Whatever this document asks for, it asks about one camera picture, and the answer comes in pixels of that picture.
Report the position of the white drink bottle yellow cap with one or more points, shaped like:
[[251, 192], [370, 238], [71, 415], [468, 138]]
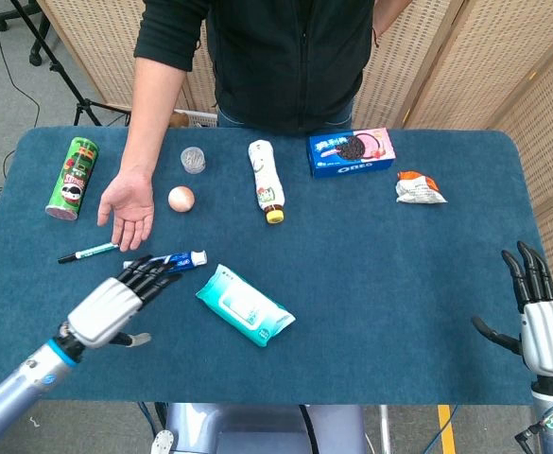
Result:
[[266, 179]]

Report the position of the blue white toothpaste tube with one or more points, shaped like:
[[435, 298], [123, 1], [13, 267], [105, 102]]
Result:
[[186, 258]]

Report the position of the blue Oreo cookie box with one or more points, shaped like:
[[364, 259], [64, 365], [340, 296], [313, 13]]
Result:
[[351, 165]]

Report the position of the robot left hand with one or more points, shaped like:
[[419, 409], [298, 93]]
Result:
[[106, 309]]

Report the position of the round beige onion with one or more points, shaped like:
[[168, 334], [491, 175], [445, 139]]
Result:
[[181, 198]]

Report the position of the small clear plastic jar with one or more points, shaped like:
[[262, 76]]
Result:
[[193, 160]]

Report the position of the person's right forearm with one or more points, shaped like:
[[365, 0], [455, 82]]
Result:
[[146, 118]]

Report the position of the black office chair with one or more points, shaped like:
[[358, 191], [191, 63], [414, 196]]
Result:
[[35, 57]]

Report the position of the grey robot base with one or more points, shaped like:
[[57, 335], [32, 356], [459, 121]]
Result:
[[257, 428]]

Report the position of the crumpled white orange snack bag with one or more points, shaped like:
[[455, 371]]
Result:
[[418, 191]]

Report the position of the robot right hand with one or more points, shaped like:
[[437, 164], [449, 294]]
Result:
[[550, 336]]

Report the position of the white plastic basket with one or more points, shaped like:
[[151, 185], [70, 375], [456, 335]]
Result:
[[200, 118]]

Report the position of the person's right hand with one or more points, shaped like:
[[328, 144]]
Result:
[[132, 203]]

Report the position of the person in black jacket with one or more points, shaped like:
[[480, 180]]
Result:
[[470, 61]]

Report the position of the green white marker pen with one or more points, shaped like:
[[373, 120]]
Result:
[[89, 252]]

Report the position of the person's left forearm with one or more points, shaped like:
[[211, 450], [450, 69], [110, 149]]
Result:
[[389, 16]]

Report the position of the green Pringles can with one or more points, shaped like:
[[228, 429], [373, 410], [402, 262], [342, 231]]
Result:
[[73, 179]]

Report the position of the green wet wipe pack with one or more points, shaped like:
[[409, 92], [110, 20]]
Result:
[[243, 307]]

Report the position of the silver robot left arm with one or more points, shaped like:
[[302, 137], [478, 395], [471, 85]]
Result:
[[16, 383]]

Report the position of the person's torso in black jacket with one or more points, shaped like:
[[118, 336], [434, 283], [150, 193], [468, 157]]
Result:
[[281, 61]]

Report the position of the black tripod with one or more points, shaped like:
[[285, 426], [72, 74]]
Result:
[[83, 108]]

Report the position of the blue table cloth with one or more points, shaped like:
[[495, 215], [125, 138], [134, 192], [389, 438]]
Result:
[[351, 284]]

